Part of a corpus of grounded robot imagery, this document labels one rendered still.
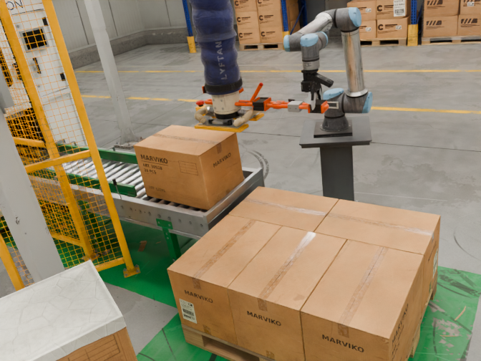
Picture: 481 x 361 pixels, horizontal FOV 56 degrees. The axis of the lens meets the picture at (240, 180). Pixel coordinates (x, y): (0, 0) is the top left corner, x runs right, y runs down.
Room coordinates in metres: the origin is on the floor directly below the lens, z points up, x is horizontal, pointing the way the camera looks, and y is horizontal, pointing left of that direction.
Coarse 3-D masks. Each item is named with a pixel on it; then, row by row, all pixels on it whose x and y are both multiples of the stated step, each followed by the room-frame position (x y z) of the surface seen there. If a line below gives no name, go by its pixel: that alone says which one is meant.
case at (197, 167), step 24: (144, 144) 2.92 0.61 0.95; (168, 144) 2.84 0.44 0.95; (192, 144) 2.77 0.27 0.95; (216, 144) 2.70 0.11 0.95; (144, 168) 2.90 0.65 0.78; (168, 168) 2.75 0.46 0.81; (192, 168) 2.61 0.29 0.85; (216, 168) 2.66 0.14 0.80; (240, 168) 2.86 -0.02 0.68; (168, 192) 2.78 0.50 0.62; (192, 192) 2.64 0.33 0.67; (216, 192) 2.63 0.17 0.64
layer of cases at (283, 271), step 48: (288, 192) 2.65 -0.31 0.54; (240, 240) 2.17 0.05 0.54; (288, 240) 2.10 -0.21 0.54; (336, 240) 2.03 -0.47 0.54; (384, 240) 1.96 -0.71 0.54; (432, 240) 1.95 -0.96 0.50; (192, 288) 1.92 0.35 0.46; (240, 288) 1.76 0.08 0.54; (288, 288) 1.70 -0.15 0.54; (336, 288) 1.65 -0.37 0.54; (384, 288) 1.59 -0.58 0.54; (240, 336) 1.76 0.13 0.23; (288, 336) 1.58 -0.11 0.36; (336, 336) 1.44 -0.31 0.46; (384, 336) 1.32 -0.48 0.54
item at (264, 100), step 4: (256, 100) 2.55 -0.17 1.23; (260, 100) 2.55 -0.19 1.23; (264, 100) 2.53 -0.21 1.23; (268, 100) 2.52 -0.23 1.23; (252, 104) 2.52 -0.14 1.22; (256, 104) 2.50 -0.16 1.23; (260, 104) 2.48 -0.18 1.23; (264, 104) 2.48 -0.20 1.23; (256, 108) 2.50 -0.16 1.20; (260, 108) 2.49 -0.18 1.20; (264, 108) 2.48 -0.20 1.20; (268, 108) 2.51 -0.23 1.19
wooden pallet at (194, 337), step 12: (432, 288) 2.00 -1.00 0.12; (192, 336) 1.97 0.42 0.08; (204, 336) 1.94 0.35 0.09; (204, 348) 1.93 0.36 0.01; (216, 348) 1.91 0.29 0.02; (228, 348) 1.89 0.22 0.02; (240, 348) 1.77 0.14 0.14; (240, 360) 1.79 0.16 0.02; (252, 360) 1.78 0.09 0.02; (264, 360) 1.68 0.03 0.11
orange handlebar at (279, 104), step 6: (240, 90) 2.88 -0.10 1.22; (210, 102) 2.71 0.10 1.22; (240, 102) 2.59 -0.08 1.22; (246, 102) 2.57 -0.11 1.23; (270, 102) 2.51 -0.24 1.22; (276, 102) 2.46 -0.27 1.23; (282, 102) 2.45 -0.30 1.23; (288, 102) 2.45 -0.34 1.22; (276, 108) 2.44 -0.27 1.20; (300, 108) 2.36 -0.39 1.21; (306, 108) 2.34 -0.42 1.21; (324, 108) 2.28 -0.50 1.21
